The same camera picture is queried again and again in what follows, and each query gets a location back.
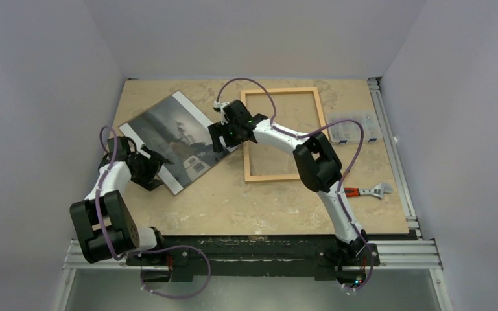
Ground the clear plastic screw box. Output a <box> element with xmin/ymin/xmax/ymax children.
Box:
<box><xmin>325</xmin><ymin>110</ymin><xmax>383</xmax><ymax>144</ymax></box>

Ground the wooden picture frame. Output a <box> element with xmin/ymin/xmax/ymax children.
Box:
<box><xmin>240</xmin><ymin>87</ymin><xmax>326</xmax><ymax>183</ymax></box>

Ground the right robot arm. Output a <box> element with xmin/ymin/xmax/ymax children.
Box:
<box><xmin>208</xmin><ymin>100</ymin><xmax>373</xmax><ymax>264</ymax></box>

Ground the red handled adjustable wrench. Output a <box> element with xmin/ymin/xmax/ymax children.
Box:
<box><xmin>344</xmin><ymin>182</ymin><xmax>393</xmax><ymax>200</ymax></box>

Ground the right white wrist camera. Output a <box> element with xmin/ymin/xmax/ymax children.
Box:
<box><xmin>213</xmin><ymin>101</ymin><xmax>229</xmax><ymax>113</ymax></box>

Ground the photo with glass pane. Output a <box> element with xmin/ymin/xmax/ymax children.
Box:
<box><xmin>119</xmin><ymin>91</ymin><xmax>235</xmax><ymax>195</ymax></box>

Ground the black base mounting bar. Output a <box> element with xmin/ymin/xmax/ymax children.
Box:
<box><xmin>126</xmin><ymin>234</ymin><xmax>381</xmax><ymax>288</ymax></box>

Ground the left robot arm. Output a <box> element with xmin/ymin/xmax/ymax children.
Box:
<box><xmin>69</xmin><ymin>136</ymin><xmax>171</xmax><ymax>265</ymax></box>

